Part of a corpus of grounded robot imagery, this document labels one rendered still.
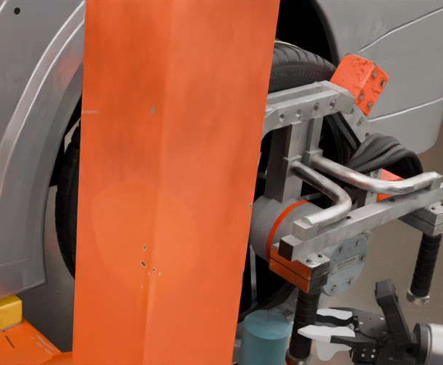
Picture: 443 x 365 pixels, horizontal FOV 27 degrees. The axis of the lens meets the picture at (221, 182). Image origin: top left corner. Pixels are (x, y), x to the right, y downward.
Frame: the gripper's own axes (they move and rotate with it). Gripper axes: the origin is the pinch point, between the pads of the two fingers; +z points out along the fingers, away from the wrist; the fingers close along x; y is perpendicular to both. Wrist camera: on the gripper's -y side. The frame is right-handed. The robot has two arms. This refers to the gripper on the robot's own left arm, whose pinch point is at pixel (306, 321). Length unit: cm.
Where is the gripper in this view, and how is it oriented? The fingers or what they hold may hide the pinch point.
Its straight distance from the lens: 153.5
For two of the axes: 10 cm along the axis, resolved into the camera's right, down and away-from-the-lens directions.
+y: -1.0, 8.9, 4.4
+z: -9.9, -1.1, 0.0
